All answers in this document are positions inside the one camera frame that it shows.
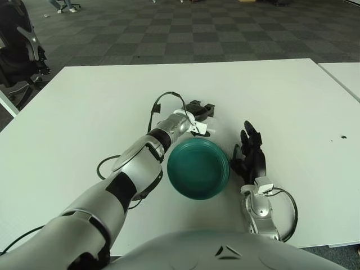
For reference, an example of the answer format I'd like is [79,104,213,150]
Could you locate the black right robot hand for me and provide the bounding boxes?
[230,120,267,185]

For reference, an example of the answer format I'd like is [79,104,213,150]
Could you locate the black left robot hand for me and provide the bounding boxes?
[185,100,217,120]

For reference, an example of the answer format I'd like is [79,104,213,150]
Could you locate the white charger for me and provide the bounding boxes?
[204,117,218,138]

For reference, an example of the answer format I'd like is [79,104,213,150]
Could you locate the green plate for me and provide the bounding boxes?
[166,138,231,201]

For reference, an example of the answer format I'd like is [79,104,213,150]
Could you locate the grey robot torso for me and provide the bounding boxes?
[108,230,349,270]

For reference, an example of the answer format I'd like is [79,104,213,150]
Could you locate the white neighbouring table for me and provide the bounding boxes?
[317,62,360,102]

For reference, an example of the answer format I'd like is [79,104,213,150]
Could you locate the person legs with white shoes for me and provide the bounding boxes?
[47,0,81,14]

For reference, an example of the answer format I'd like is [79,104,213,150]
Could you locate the black office chair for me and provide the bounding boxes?
[0,0,51,110]

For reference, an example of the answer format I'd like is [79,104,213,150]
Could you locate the white side desk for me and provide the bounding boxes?
[0,89,20,118]

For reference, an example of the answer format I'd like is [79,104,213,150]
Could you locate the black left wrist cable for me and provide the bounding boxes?
[147,91,190,133]

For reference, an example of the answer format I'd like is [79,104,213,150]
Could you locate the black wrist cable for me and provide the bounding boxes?
[274,187,298,243]
[147,91,190,133]

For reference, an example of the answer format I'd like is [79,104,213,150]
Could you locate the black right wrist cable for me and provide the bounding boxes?
[274,187,298,243]

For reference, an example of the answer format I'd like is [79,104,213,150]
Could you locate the black left elbow cable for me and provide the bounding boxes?
[96,154,124,181]

